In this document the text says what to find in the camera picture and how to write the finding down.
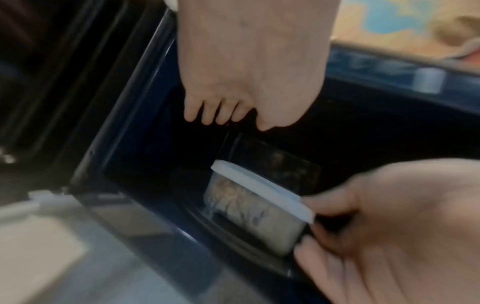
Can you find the dark blue microwave oven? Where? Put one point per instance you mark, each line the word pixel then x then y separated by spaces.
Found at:
pixel 375 130

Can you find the person's right hand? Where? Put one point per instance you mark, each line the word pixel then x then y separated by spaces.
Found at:
pixel 405 237

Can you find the dark microwave door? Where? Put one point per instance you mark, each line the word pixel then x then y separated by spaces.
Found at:
pixel 63 83

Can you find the person's left hand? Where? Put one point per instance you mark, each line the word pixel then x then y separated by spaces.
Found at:
pixel 251 59

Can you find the clear food container white lid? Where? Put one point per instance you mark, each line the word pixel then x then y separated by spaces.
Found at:
pixel 251 204

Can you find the colourful patterned mat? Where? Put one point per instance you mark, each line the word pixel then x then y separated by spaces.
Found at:
pixel 390 20

